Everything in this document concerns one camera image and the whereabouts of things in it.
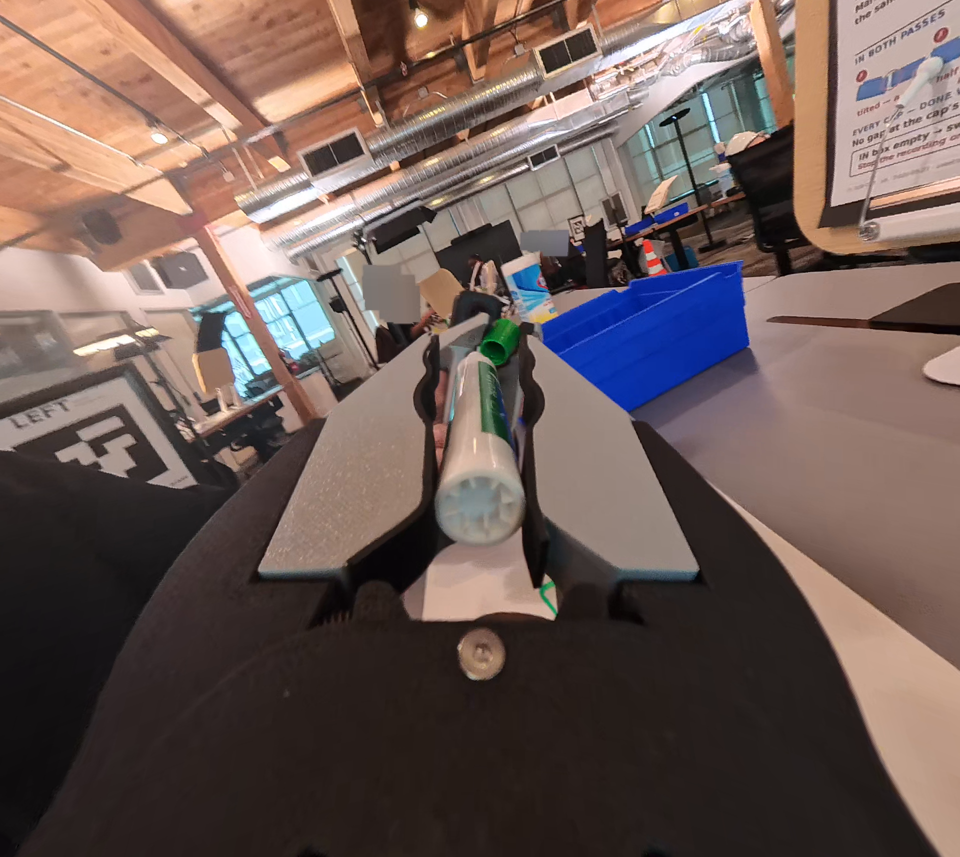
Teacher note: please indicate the black studio light panel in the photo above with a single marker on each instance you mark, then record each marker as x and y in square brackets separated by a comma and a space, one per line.
[401, 231]

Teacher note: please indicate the ceiling spotlight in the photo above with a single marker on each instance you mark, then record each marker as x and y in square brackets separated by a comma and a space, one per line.
[421, 18]
[159, 137]

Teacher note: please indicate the black wall speaker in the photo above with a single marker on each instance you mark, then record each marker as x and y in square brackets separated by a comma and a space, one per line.
[180, 270]

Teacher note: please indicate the black office chair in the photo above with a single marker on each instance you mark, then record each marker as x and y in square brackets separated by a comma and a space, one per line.
[761, 197]

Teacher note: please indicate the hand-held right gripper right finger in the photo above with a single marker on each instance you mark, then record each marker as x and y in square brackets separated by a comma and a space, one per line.
[607, 489]

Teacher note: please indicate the white wipes canister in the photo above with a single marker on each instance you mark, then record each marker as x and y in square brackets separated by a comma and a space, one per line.
[529, 291]

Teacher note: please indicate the large black screen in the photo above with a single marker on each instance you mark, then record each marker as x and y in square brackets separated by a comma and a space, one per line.
[480, 249]

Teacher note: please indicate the wooden post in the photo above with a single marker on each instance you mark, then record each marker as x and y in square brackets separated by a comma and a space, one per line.
[262, 339]

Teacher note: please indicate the green marker cap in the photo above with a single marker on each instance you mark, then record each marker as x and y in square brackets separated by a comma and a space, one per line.
[501, 339]

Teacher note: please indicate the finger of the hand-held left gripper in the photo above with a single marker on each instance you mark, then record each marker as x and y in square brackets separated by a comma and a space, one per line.
[459, 339]

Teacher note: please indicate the silver ventilation duct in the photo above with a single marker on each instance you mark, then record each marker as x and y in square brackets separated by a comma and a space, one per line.
[450, 114]

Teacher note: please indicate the orange traffic cone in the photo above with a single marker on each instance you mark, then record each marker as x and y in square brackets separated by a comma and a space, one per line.
[654, 261]

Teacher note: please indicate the white whiteboard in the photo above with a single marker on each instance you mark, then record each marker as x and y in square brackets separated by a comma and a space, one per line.
[885, 707]
[945, 366]

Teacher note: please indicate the black white tag sign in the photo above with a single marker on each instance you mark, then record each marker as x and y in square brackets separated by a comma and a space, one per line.
[97, 437]

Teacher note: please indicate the blue plastic bin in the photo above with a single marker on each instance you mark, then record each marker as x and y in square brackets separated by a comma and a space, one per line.
[660, 332]

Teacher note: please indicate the instruction poster board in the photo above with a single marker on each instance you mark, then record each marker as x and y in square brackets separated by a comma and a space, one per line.
[885, 84]

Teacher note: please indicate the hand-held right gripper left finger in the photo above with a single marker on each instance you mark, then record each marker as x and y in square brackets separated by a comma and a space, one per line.
[352, 482]

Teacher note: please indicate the dark wooden stand base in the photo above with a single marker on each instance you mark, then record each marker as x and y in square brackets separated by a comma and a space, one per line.
[900, 313]

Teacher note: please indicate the white green whiteboard marker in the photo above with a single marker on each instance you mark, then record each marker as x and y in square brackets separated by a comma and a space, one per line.
[476, 452]

